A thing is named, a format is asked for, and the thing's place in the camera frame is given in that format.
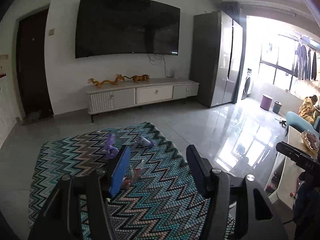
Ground purple plastic wrapper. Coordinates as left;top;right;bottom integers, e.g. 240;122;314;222
104;134;119;159

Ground small purple wrapper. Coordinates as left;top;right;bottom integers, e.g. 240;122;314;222
138;137;154;148

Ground red crumpled wrapper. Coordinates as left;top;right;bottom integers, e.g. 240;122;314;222
121;160;145;189

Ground white coffee table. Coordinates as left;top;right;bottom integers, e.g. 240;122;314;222
265;126;317;210

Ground zigzag patterned rug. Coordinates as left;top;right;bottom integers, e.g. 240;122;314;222
28;122;209;239

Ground teal sofa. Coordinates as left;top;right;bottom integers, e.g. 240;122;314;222
286;111;319;136

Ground person in yellow clothes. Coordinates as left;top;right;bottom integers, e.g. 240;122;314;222
298;95;318;125

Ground teal waste bin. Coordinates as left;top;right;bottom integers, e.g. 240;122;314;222
272;101;282;114

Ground white tv cabinet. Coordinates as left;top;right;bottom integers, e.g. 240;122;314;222
85;77;199;116

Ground purple stool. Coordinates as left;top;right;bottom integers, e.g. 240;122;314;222
260;94;273;111

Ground golden tiger figurine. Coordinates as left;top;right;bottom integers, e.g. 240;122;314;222
124;74;150;83

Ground golden dragon figurine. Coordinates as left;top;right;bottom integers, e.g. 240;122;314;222
88;74;125;88

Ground white washing machine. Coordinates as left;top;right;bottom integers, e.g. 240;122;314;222
241;68;252;100

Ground hanging dark clothes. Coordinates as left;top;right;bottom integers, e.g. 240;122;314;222
293;42;318;81

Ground dark brown entrance door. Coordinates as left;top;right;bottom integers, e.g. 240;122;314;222
16;9;53;116

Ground grey double door refrigerator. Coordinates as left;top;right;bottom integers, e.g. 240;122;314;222
190;11;243;108

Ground black wall television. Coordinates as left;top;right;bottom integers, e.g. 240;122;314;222
75;0;181;59

